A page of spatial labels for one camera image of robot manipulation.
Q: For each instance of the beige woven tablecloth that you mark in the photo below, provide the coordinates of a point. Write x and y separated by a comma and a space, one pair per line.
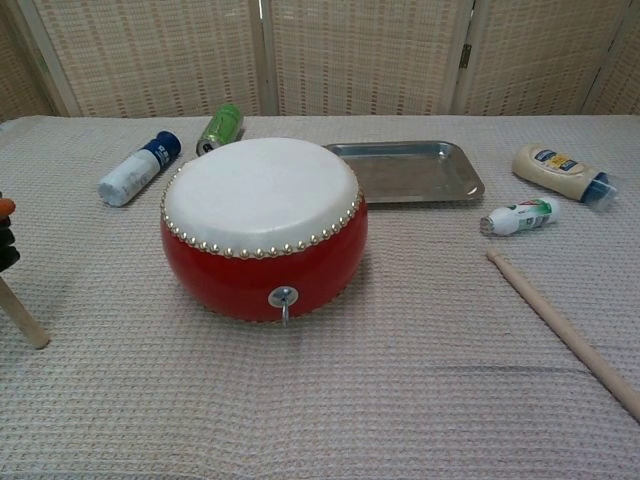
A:
320, 390

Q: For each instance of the rectangular metal tray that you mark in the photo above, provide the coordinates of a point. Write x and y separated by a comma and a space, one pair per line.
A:
415, 172

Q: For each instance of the white spray bottle blue cap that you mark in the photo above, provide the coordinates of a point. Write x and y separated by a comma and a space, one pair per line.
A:
135, 170

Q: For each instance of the woven folding screen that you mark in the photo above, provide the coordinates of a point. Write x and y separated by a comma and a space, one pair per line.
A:
360, 55

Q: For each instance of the red drum white skin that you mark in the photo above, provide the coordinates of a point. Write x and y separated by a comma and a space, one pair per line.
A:
260, 200

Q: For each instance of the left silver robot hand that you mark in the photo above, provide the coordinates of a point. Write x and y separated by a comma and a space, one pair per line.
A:
7, 240

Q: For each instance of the green drink can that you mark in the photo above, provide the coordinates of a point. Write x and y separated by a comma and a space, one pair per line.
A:
220, 127

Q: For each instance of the wooden drumstick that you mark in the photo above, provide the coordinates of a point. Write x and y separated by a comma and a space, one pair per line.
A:
22, 312
560, 320

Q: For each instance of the small white green bottle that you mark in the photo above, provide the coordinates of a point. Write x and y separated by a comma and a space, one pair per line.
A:
520, 215

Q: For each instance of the mayonnaise squeeze bottle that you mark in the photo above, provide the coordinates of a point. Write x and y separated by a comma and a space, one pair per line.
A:
550, 167

